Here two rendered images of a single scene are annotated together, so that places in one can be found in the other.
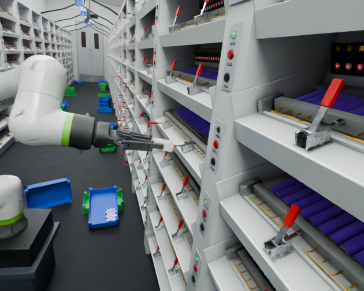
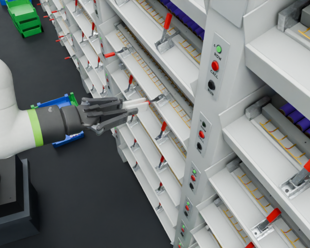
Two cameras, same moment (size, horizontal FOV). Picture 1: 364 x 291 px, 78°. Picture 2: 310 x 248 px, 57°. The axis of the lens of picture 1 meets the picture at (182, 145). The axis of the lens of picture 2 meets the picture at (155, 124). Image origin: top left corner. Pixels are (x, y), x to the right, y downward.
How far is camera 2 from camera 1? 0.35 m
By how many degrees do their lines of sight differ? 29
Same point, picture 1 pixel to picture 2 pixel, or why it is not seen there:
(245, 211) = (233, 190)
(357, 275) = not seen: outside the picture
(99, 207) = not seen: hidden behind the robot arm
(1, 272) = not seen: outside the picture
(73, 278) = (60, 200)
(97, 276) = (83, 194)
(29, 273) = (25, 217)
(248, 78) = (236, 95)
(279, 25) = (272, 81)
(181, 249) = (167, 179)
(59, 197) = not seen: hidden behind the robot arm
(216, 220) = (206, 188)
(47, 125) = (17, 139)
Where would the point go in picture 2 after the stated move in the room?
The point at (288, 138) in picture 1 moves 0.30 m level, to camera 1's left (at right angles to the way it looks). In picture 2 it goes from (274, 172) to (94, 192)
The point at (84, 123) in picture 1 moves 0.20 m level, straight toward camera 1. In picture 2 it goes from (53, 123) to (86, 189)
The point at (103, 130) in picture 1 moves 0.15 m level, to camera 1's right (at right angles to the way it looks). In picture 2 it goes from (73, 120) to (135, 115)
